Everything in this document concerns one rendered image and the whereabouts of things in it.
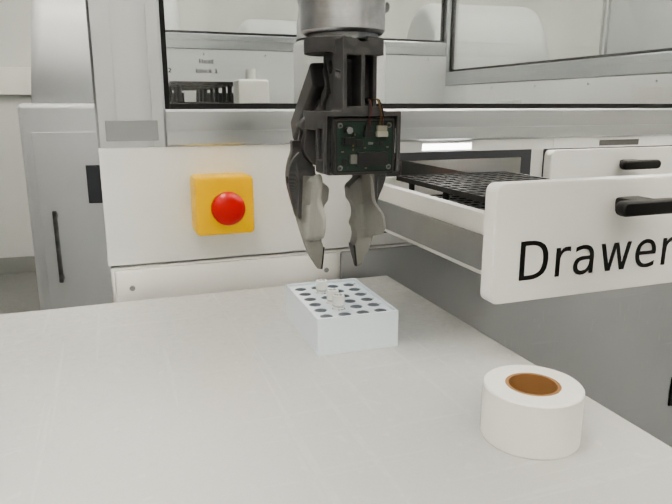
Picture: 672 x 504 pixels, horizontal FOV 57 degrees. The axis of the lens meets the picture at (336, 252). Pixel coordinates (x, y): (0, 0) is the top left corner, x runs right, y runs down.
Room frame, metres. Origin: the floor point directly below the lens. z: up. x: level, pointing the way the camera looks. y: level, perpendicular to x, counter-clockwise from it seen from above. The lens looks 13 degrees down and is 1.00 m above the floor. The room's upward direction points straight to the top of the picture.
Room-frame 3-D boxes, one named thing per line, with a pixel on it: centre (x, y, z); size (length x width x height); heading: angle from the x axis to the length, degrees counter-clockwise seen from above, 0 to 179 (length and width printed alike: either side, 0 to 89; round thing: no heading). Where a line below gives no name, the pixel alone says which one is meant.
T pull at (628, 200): (0.57, -0.28, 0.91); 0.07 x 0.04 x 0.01; 110
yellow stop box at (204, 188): (0.76, 0.14, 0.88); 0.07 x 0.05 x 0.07; 110
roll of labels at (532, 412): (0.41, -0.14, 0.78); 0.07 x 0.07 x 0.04
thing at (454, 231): (0.79, -0.20, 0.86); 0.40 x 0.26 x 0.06; 20
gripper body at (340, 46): (0.57, -0.01, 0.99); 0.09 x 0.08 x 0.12; 19
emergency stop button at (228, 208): (0.73, 0.13, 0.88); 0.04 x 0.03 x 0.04; 110
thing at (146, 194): (1.36, -0.03, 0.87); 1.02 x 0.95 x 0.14; 110
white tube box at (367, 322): (0.63, 0.00, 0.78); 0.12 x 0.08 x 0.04; 19
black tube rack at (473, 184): (0.78, -0.20, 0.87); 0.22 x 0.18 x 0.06; 20
